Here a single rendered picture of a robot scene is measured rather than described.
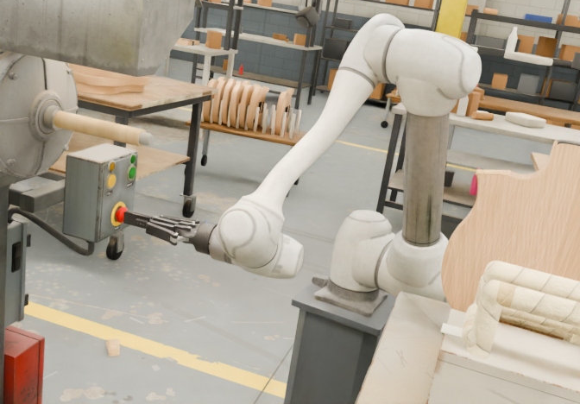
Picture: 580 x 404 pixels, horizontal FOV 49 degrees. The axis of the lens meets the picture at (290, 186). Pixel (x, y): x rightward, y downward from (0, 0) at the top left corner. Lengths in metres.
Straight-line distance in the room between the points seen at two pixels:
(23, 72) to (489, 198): 0.88
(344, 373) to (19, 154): 1.12
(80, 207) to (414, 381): 0.85
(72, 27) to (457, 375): 0.77
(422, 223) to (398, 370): 0.56
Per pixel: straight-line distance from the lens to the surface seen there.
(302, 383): 2.02
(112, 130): 1.23
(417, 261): 1.72
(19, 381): 1.78
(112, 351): 2.87
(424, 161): 1.59
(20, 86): 1.27
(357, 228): 1.83
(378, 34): 1.56
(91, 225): 1.57
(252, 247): 1.26
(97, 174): 1.52
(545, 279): 1.00
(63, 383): 2.72
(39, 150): 1.34
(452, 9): 7.91
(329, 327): 1.90
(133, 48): 1.02
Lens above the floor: 1.54
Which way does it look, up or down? 16 degrees down
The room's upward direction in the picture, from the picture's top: 9 degrees clockwise
